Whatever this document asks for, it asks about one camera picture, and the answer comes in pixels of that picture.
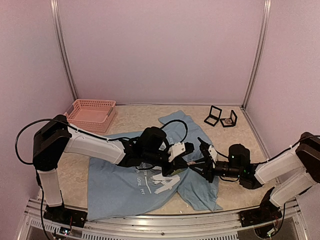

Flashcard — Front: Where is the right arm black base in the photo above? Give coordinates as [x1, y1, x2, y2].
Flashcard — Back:
[239, 187, 283, 227]

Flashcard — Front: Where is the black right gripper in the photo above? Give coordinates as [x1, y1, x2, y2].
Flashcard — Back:
[189, 156, 243, 183]

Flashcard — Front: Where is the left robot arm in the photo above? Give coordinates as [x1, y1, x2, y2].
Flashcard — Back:
[32, 114, 194, 223]

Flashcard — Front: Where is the light blue printed t-shirt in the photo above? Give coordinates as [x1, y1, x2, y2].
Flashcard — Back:
[87, 109, 225, 222]

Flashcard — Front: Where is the black display box silver brooch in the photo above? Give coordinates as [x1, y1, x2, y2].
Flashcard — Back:
[219, 109, 238, 128]

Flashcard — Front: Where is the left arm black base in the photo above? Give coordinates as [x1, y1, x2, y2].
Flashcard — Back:
[43, 205, 88, 228]

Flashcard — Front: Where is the front aluminium rail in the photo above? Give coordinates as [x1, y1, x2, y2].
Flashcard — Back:
[17, 197, 308, 240]

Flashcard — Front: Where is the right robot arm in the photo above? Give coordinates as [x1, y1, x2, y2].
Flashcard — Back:
[188, 132, 320, 222]

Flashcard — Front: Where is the left aluminium frame post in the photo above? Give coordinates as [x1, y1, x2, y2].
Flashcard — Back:
[50, 0, 79, 101]

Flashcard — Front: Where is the pink plastic basket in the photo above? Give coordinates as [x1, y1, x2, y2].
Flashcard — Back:
[64, 99, 117, 133]

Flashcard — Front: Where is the black display box orange brooch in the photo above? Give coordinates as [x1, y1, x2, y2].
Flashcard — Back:
[204, 105, 222, 127]

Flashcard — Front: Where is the aluminium frame post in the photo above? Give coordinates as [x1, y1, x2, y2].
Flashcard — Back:
[50, 0, 79, 101]
[242, 0, 272, 111]

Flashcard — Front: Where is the right aluminium frame post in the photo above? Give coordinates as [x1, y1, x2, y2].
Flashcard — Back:
[242, 0, 272, 111]

